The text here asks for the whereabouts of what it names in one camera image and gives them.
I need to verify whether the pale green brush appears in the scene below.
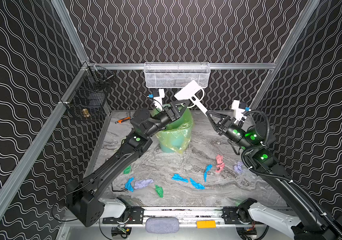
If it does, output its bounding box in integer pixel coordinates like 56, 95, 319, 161
174, 80, 208, 115

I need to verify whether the green bin with bag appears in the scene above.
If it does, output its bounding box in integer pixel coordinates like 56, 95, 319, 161
155, 109, 194, 154

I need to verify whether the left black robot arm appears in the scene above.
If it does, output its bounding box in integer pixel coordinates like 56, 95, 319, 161
65, 100, 191, 227

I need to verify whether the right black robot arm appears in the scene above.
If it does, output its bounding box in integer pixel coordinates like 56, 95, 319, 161
206, 110, 342, 240

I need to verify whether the pink paper scrap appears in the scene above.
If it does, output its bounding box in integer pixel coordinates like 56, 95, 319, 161
215, 155, 225, 173

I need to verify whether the orange utility knife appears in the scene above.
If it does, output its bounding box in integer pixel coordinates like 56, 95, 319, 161
115, 117, 131, 124

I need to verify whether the purple paper scrap right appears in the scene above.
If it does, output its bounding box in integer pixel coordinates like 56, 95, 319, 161
233, 162, 243, 174

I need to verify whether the purple paper scrap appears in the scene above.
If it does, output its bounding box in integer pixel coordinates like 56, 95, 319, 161
134, 179, 154, 190
233, 162, 243, 174

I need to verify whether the green paper scrap left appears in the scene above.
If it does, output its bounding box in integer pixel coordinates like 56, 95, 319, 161
123, 165, 132, 175

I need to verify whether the green paper scrap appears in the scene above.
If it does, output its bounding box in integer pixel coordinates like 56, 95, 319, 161
123, 165, 132, 175
155, 185, 164, 198

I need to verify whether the purple paper scrap left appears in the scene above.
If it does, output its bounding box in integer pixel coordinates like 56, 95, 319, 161
134, 179, 154, 190

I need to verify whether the green paper scrap front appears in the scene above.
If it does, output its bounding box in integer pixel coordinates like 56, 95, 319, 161
155, 185, 164, 198

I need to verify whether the brass object in basket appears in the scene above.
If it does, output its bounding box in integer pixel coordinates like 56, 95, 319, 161
82, 109, 91, 118

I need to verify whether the yellow block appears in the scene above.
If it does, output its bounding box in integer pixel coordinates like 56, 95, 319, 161
196, 220, 216, 229

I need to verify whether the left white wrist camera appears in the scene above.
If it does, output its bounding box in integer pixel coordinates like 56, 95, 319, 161
148, 88, 165, 111

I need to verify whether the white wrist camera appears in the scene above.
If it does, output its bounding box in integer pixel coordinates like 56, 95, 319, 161
231, 100, 251, 122
148, 88, 165, 111

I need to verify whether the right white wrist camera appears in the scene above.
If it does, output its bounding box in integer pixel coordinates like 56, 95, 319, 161
231, 100, 251, 122

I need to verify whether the white wire basket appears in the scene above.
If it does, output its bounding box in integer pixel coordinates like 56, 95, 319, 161
144, 62, 211, 89

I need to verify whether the black wire basket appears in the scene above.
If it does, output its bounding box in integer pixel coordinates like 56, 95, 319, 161
62, 64, 116, 123

